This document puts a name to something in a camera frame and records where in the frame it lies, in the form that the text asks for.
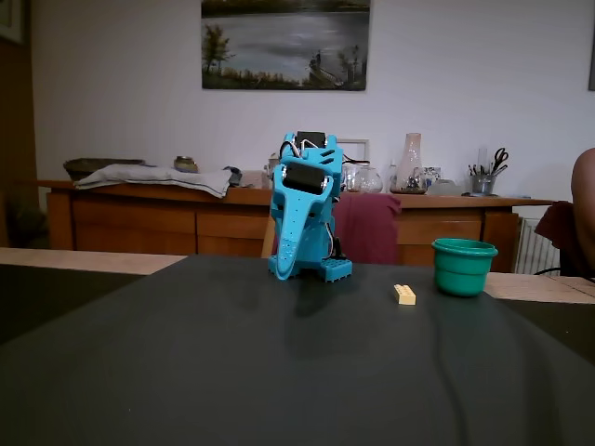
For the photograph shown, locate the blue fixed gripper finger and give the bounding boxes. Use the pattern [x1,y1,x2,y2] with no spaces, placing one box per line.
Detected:
[268,195,327,282]

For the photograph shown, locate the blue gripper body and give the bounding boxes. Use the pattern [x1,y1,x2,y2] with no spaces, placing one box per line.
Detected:
[272,159,337,205]

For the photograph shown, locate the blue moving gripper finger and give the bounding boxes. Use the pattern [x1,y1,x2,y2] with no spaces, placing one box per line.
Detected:
[300,202,329,267]

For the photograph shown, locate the cream lego brick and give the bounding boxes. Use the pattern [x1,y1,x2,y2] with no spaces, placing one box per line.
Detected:
[392,283,418,307]

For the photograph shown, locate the white ceramic tureen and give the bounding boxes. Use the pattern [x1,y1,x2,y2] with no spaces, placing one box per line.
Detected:
[264,151,282,190]

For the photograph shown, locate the small glass jar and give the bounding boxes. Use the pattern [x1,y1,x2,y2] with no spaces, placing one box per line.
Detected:
[342,164,362,193]

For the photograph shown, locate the round glass bowl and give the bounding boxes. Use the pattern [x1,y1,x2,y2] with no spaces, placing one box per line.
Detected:
[354,166,384,194]

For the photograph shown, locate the pink glass flask vase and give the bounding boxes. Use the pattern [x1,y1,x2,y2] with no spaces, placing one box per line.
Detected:
[389,132,429,196]

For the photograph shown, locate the small ceramic jar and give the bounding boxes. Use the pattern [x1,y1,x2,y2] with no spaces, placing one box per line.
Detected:
[173,154,200,175]

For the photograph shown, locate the black table mat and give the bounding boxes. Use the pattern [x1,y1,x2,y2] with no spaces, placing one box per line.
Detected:
[0,254,595,446]

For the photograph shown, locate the lake landscape painting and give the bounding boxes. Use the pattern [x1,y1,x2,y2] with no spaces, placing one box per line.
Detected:
[201,0,372,92]

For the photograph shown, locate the folded grey cloth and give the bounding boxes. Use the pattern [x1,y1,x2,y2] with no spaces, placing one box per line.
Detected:
[73,163,244,200]

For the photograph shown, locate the wooden sideboard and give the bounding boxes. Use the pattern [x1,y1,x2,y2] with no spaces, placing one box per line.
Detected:
[38,179,555,273]

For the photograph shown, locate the green plastic cup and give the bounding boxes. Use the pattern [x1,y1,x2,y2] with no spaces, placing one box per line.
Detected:
[430,238,499,298]

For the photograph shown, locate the metal pen cup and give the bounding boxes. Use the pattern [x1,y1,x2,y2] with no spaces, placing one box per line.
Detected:
[470,173,498,197]

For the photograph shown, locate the dark woven basket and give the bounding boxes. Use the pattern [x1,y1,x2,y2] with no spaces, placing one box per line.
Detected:
[62,157,147,182]

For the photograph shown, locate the white radiator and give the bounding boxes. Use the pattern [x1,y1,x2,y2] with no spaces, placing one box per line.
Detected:
[514,215,564,277]

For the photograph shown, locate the maroon garment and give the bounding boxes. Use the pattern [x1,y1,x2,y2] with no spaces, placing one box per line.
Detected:
[534,200,580,276]

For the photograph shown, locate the black under cloth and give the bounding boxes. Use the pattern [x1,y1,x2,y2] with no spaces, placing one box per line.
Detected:
[0,263,595,366]

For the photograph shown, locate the white picture frame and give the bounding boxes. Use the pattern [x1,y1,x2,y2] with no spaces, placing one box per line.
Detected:
[337,137,371,164]

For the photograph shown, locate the black handled scissors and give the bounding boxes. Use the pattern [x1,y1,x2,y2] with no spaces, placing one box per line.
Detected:
[490,147,509,177]

